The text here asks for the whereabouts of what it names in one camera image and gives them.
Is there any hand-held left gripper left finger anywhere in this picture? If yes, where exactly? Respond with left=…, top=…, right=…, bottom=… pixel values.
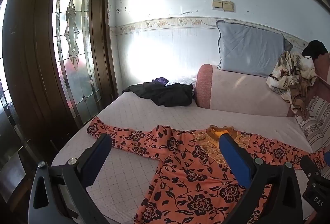
left=28, top=133, right=112, bottom=224

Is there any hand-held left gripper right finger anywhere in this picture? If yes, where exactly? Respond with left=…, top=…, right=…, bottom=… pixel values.
left=219, top=132, right=303, bottom=224

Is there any orange floral blouse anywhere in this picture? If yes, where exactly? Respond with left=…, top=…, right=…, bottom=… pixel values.
left=86, top=117, right=330, bottom=224

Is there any striped cushion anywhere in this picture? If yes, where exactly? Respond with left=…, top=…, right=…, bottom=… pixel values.
left=295, top=96, right=330, bottom=153

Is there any pink quilted sofa bed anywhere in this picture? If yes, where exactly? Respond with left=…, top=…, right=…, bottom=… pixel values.
left=52, top=90, right=317, bottom=224

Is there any pink sofa bolster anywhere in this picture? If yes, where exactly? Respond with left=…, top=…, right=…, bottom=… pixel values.
left=194, top=64, right=296, bottom=117

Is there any maroon sofa backrest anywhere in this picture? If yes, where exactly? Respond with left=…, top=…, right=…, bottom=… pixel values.
left=311, top=52, right=330, bottom=111

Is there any beige leaf-print cloth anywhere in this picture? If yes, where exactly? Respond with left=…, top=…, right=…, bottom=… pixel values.
left=266, top=51, right=318, bottom=121

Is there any black cloth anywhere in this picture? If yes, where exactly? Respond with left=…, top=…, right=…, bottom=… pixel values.
left=122, top=81, right=194, bottom=107

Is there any clear plastic bag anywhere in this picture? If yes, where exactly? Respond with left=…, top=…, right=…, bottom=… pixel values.
left=165, top=75, right=198, bottom=88

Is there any purple cloth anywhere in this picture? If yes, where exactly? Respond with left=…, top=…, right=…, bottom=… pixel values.
left=151, top=76, right=169, bottom=85

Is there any small black garment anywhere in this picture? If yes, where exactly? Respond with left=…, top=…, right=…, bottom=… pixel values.
left=302, top=40, right=328, bottom=58

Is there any grey-blue pillow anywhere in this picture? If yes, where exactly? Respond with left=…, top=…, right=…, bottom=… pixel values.
left=216, top=20, right=293, bottom=78

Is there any wooden stained-glass door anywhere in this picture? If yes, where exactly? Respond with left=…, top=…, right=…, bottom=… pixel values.
left=0, top=0, right=119, bottom=214

